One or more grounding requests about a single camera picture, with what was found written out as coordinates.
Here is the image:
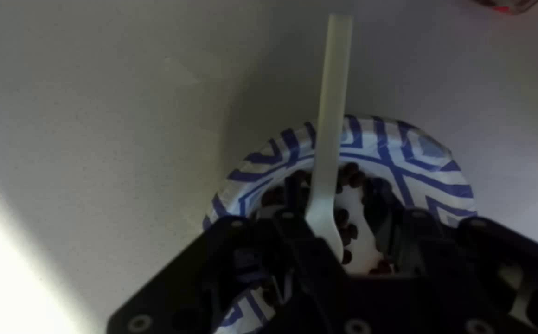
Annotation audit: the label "white plastic spoon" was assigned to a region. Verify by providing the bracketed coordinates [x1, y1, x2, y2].
[305, 13, 355, 266]

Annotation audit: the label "blue patterned paper bowl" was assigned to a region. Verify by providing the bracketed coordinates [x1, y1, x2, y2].
[201, 113, 479, 334]

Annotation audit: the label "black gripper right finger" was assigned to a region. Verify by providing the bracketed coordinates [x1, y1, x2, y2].
[346, 210, 538, 334]

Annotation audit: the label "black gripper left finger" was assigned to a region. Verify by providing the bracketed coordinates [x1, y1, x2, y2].
[108, 212, 353, 334]

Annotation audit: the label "dark coffee beans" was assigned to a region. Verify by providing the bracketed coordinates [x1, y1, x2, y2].
[261, 162, 403, 275]

